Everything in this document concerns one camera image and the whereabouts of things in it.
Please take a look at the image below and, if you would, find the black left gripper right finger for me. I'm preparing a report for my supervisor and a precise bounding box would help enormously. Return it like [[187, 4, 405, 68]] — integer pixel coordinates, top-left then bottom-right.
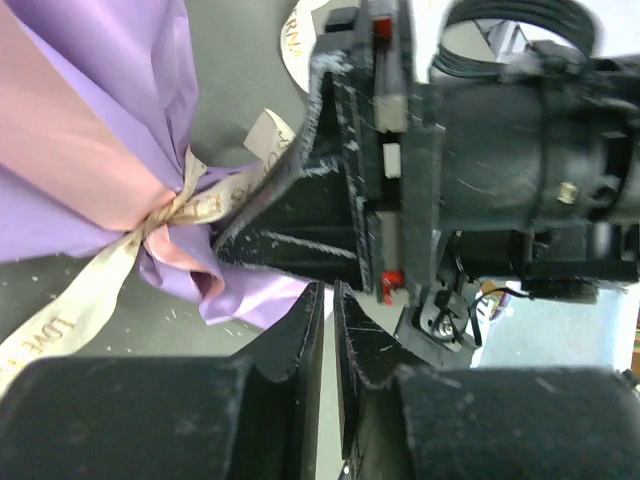
[[334, 283, 639, 479]]

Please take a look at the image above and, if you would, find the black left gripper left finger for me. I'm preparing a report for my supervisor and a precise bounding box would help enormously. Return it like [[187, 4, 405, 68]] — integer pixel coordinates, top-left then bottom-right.
[[1, 283, 325, 479]]

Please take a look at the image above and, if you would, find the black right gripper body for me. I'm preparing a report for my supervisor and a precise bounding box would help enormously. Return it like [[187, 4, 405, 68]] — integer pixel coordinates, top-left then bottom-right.
[[358, 1, 639, 355]]

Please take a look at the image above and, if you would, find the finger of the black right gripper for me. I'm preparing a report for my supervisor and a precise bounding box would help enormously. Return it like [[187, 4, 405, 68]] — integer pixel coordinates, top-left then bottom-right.
[[294, 64, 370, 170], [213, 155, 371, 292]]

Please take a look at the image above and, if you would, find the cream printed ribbon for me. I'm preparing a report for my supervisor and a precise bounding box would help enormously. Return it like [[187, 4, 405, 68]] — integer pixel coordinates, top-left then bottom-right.
[[0, 0, 331, 401]]

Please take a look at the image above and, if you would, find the purple flower bouquet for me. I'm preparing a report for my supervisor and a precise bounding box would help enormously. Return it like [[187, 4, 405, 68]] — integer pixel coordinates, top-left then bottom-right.
[[0, 0, 311, 331]]

